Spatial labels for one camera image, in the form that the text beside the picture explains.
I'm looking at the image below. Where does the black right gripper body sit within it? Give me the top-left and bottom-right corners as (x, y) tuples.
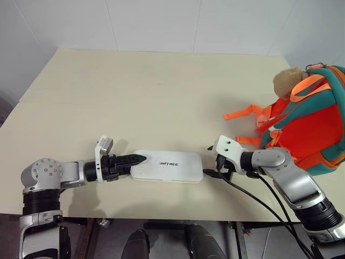
(216, 154), (236, 181)

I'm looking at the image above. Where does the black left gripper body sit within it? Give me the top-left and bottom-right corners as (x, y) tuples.
(101, 154), (121, 182)

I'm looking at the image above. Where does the white box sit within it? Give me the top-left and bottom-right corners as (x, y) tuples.
(130, 149), (204, 185)

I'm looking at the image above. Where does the orange and teal backpack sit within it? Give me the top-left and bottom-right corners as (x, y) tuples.
(223, 63), (345, 178)

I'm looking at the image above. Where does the dark rounded shape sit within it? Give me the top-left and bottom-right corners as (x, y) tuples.
(187, 223), (226, 259)
(120, 229), (151, 259)

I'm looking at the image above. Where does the beige plush toy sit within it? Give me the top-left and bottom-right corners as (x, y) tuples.
(272, 65), (308, 102)

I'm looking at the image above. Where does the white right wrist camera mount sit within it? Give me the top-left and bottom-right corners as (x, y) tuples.
(213, 135), (250, 173)

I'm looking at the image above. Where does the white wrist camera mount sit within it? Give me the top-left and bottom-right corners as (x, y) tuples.
(213, 135), (250, 173)
(94, 134), (114, 185)

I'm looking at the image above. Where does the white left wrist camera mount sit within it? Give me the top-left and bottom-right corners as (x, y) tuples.
(94, 134), (114, 185)

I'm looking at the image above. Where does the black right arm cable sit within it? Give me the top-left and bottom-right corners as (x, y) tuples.
(215, 160), (315, 259)
(245, 172), (311, 259)

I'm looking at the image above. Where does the thin white cable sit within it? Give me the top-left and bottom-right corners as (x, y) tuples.
(263, 226), (271, 259)

